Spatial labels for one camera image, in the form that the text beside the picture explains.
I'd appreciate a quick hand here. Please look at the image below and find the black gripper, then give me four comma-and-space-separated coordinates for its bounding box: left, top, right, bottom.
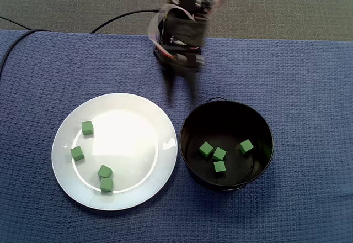
158, 14, 207, 103

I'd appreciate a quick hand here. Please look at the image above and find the green cube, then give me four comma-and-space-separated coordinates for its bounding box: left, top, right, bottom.
97, 164, 113, 179
212, 146, 228, 161
99, 177, 114, 193
81, 120, 94, 136
199, 141, 215, 158
213, 160, 227, 175
69, 145, 85, 162
238, 139, 255, 155

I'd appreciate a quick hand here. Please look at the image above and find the black metal bucket container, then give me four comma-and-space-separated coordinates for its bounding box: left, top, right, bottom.
179, 97, 275, 191

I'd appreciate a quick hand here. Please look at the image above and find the white round plate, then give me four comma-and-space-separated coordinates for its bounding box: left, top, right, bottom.
51, 92, 179, 212

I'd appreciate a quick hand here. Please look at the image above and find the blue waffle-weave mat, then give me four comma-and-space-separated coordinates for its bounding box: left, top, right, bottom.
0, 29, 353, 243

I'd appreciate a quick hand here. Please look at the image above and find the thin black cable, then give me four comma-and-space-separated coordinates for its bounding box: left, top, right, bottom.
0, 16, 31, 30

